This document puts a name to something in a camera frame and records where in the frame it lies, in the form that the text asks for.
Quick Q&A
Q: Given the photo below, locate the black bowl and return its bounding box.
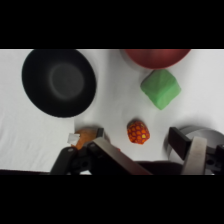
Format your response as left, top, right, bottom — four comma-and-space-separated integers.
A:
21, 49, 98, 119

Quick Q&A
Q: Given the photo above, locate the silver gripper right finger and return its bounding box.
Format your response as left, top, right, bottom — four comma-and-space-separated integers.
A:
167, 126, 209, 175

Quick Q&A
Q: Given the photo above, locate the red ball with orange pattern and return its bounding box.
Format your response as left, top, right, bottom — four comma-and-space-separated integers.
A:
126, 120, 151, 145

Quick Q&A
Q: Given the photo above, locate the red bowl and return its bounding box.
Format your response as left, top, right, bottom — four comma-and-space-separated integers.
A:
123, 49, 192, 70

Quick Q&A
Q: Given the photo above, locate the grey round bowl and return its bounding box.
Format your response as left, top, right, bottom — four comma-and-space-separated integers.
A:
162, 124, 224, 162

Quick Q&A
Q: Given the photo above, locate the orange toy with white tag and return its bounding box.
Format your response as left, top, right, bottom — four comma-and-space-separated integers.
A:
67, 126, 102, 151

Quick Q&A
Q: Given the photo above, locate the green soft cube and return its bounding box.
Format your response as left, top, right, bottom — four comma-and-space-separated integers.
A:
139, 68, 182, 111

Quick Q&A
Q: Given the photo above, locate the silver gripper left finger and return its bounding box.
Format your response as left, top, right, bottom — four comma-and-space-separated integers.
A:
87, 127, 153, 175

